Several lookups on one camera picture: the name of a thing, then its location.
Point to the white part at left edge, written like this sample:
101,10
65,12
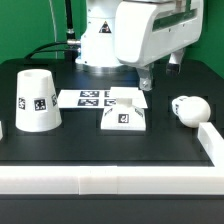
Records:
1,130

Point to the white lamp shade cone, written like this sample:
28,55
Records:
36,101

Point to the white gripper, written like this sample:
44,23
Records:
147,31

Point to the white lamp base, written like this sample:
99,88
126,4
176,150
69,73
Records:
123,115

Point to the white lamp bulb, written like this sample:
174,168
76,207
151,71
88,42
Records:
191,111

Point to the white fence wall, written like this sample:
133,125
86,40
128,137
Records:
111,180
212,142

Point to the white marker sheet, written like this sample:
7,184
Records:
100,98

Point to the white right fence wall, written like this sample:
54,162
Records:
212,142

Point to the white front fence wall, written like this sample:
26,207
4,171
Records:
111,180

